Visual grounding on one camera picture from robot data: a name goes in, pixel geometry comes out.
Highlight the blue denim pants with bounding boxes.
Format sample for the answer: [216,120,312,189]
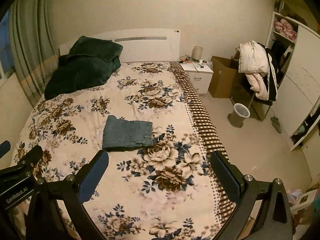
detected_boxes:
[101,115,153,151]

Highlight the floral bed blanket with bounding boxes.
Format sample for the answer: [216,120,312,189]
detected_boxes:
[11,62,233,239]

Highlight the mesh waste bin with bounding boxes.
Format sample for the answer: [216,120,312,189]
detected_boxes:
[227,103,250,128]

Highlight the black chair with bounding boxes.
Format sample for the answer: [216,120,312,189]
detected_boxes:
[238,41,278,106]

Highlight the dark green quilt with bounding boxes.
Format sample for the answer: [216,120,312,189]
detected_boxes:
[44,36,123,100]

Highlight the brown cardboard box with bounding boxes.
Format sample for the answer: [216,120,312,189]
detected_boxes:
[208,56,243,98]

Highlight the white jacket on chair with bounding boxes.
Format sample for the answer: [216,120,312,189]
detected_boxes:
[238,41,268,101]

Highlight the green striped curtain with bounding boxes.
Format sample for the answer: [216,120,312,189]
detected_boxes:
[9,0,58,106]

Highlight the white nightstand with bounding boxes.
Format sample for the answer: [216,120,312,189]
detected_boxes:
[181,60,214,95]

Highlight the white wardrobe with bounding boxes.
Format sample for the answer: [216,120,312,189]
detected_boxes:
[266,12,319,150]

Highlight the white headboard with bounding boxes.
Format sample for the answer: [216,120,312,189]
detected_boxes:
[59,28,181,63]

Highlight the beige table lamp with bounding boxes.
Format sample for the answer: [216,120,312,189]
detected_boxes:
[191,46,203,62]

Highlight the pink folded blanket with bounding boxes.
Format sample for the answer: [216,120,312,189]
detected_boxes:
[274,18,297,42]

